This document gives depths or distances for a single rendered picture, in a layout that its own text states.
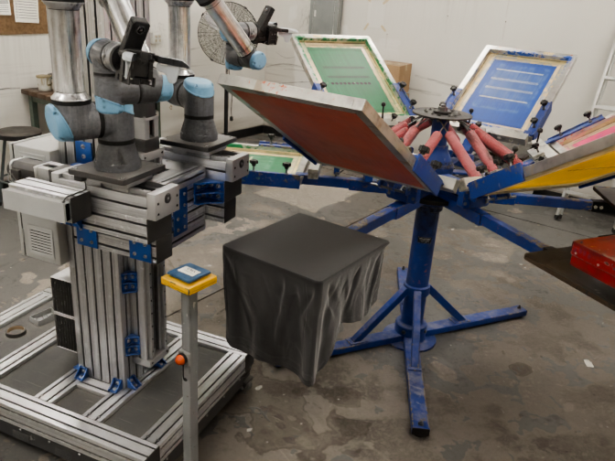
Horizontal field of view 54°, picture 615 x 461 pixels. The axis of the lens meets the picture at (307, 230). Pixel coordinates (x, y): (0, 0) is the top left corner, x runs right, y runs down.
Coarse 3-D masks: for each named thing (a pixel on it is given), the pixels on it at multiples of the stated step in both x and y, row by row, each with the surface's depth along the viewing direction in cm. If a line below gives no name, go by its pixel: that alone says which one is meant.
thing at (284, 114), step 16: (240, 96) 216; (256, 96) 208; (272, 112) 220; (288, 112) 211; (288, 128) 234; (304, 128) 225; (304, 144) 250; (320, 144) 239; (336, 144) 230; (320, 160) 269; (336, 160) 257; (352, 160) 245
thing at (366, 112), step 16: (224, 80) 208; (240, 80) 205; (256, 80) 202; (272, 96) 200; (288, 96) 194; (304, 96) 191; (320, 96) 188; (336, 96) 185; (256, 112) 228; (352, 112) 184; (368, 112) 183; (384, 128) 195; (384, 144) 205; (400, 144) 207; (400, 160) 218; (368, 176) 262; (416, 176) 230
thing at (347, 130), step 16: (304, 112) 204; (320, 112) 197; (336, 112) 190; (320, 128) 216; (336, 128) 209; (352, 128) 201; (368, 128) 194; (352, 144) 220; (368, 144) 212; (368, 160) 236; (384, 160) 226; (384, 176) 251; (400, 176) 240
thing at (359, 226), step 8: (424, 192) 309; (392, 208) 285; (400, 208) 286; (408, 208) 294; (416, 208) 303; (376, 216) 273; (384, 216) 276; (392, 216) 283; (400, 216) 289; (360, 224) 263; (368, 224) 265; (376, 224) 272
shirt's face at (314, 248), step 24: (240, 240) 230; (264, 240) 232; (288, 240) 233; (312, 240) 235; (336, 240) 236; (360, 240) 238; (384, 240) 239; (288, 264) 213; (312, 264) 214; (336, 264) 215
